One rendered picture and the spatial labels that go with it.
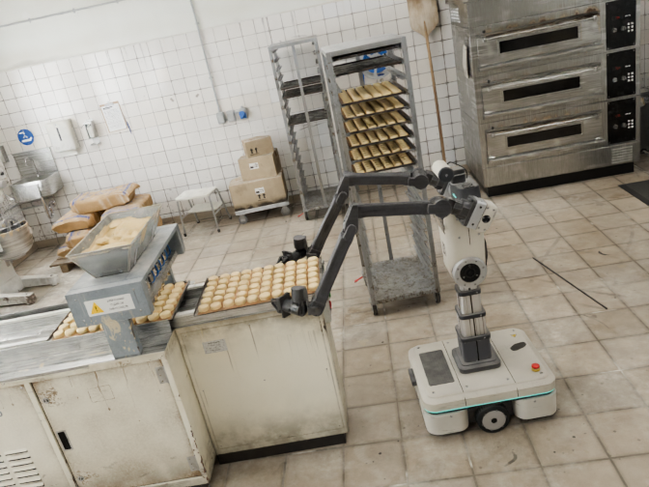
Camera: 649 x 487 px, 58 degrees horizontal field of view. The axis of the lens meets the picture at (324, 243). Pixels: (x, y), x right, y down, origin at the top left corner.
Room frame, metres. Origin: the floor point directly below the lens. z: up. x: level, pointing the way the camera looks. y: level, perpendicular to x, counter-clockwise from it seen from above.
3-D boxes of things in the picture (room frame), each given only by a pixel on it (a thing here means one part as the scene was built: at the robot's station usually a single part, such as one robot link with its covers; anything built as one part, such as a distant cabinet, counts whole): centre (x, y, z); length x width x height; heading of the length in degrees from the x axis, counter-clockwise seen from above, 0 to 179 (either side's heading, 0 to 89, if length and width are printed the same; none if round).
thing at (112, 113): (6.93, 2.04, 1.37); 0.27 x 0.02 x 0.40; 84
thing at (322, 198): (6.27, -0.11, 0.93); 0.64 x 0.51 x 1.78; 177
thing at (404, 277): (3.92, -0.48, 0.93); 0.64 x 0.51 x 1.78; 179
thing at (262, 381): (2.60, 0.41, 0.45); 0.70 x 0.34 x 0.90; 87
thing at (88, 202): (6.37, 2.26, 0.62); 0.72 x 0.42 x 0.17; 90
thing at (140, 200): (6.31, 2.03, 0.47); 0.72 x 0.42 x 0.17; 179
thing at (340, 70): (3.93, -0.48, 1.68); 0.60 x 0.40 x 0.02; 179
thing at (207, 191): (6.51, 1.28, 0.23); 0.45 x 0.45 x 0.46; 76
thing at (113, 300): (2.63, 0.92, 1.01); 0.72 x 0.33 x 0.34; 177
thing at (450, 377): (2.55, -0.63, 0.24); 0.68 x 0.53 x 0.41; 87
